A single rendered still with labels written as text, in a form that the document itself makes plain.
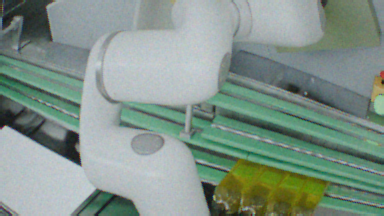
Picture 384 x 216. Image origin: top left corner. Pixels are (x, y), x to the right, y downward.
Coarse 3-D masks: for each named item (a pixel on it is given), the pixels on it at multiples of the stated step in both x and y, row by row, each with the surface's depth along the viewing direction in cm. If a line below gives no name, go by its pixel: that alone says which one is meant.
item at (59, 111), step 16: (0, 80) 166; (16, 96) 158; (32, 96) 159; (48, 96) 159; (48, 112) 152; (64, 112) 154; (80, 112) 154; (208, 160) 143; (224, 160) 143; (208, 176) 137; (224, 176) 138; (336, 192) 132; (352, 192) 131; (336, 208) 127; (352, 208) 125; (368, 208) 125
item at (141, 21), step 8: (144, 0) 142; (152, 0) 146; (160, 0) 147; (168, 0) 146; (136, 8) 142; (144, 8) 144; (152, 8) 147; (160, 8) 148; (168, 8) 147; (136, 16) 143; (144, 16) 146; (152, 16) 149; (160, 16) 149; (168, 16) 148; (136, 24) 144; (144, 24) 147; (152, 24) 150; (160, 24) 150; (168, 24) 149
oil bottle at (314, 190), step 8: (312, 184) 125; (320, 184) 125; (328, 184) 129; (304, 192) 122; (312, 192) 122; (320, 192) 122; (304, 200) 120; (312, 200) 120; (320, 200) 123; (296, 208) 117; (304, 208) 117; (312, 208) 117
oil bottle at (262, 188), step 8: (264, 168) 130; (272, 168) 130; (264, 176) 127; (272, 176) 128; (280, 176) 128; (256, 184) 125; (264, 184) 125; (272, 184) 125; (248, 192) 122; (256, 192) 122; (264, 192) 122; (272, 192) 123; (240, 200) 122; (248, 200) 121; (256, 200) 120; (264, 200) 120; (240, 208) 121; (256, 208) 120; (264, 208) 121
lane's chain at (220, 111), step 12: (216, 108) 140; (240, 120) 139; (252, 120) 138; (276, 132) 136; (288, 132) 135; (300, 132) 133; (372, 132) 124; (336, 144) 130; (360, 156) 128; (372, 156) 126
